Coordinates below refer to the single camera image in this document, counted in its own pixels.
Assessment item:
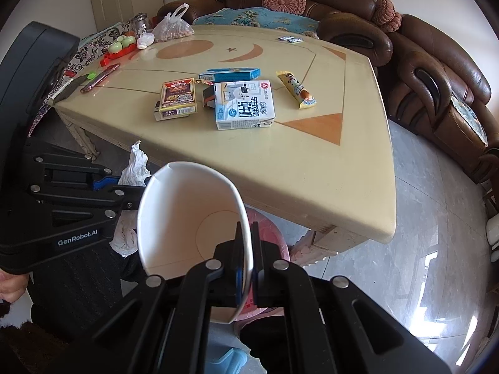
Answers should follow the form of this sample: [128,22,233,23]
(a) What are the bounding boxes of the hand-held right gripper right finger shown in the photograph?
[250,221,453,374]

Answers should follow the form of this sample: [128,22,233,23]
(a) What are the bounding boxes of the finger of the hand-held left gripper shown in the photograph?
[27,142,118,188]
[27,185,148,227]

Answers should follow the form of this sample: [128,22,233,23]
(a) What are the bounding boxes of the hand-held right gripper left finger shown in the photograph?
[51,221,254,374]

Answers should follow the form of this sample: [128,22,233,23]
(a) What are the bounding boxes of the white tissue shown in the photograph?
[110,140,153,258]

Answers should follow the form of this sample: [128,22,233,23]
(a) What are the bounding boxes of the pink plastic bin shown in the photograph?
[233,207,291,323]

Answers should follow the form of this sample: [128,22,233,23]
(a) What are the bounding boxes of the white paper cup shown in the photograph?
[137,161,255,325]

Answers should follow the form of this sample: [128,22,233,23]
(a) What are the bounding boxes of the grey orange cardboard box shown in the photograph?
[201,83,217,109]

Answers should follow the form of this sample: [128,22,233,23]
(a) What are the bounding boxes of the yellow sausage snack packet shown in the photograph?
[276,70,317,110]

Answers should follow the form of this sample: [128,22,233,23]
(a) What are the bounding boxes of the person's left hand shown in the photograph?
[0,271,29,304]

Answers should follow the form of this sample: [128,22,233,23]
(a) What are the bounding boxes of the blue plastic container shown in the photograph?
[203,346,249,374]

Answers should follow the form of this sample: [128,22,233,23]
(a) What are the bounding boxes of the black white patterned cloth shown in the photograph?
[27,21,126,138]

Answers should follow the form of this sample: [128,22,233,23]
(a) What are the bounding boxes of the white yellow small box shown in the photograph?
[154,101,198,122]

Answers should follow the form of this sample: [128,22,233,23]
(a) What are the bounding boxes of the person's dark trousers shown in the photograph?
[27,242,180,374]

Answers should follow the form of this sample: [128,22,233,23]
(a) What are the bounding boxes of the red tray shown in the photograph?
[99,41,138,67]

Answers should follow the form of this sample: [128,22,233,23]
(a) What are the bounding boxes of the beige stone table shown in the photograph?
[52,23,399,270]

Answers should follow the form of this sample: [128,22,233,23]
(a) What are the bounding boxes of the red yellow card box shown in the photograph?
[158,77,199,117]

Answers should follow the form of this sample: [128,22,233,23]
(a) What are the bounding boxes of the small white plastic bag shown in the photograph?
[136,29,156,50]

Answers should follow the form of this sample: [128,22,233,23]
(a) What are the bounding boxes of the glass jar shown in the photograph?
[129,12,151,36]

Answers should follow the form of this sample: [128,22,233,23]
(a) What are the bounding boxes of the white blue milk carton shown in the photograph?
[214,80,277,132]

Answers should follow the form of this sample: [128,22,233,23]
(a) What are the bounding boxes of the clear bag of peanuts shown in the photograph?
[152,3,195,43]

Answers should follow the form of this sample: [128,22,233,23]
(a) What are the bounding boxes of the flat blue box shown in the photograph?
[199,67,261,84]

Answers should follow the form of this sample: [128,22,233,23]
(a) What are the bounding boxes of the blue floral blanket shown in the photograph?
[193,6,321,40]

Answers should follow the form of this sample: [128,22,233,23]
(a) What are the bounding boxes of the white plastic device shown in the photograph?
[485,212,499,262]

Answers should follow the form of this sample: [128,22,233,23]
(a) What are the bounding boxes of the pink round cushion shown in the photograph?
[262,0,307,15]

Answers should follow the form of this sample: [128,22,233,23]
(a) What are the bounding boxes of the brown leather armchair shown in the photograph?
[376,13,499,185]

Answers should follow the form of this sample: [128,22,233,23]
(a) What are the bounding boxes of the blue floral seat cloth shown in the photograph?
[450,93,490,149]

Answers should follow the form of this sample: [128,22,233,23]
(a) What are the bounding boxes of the pink knitted cushion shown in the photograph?
[371,0,402,34]

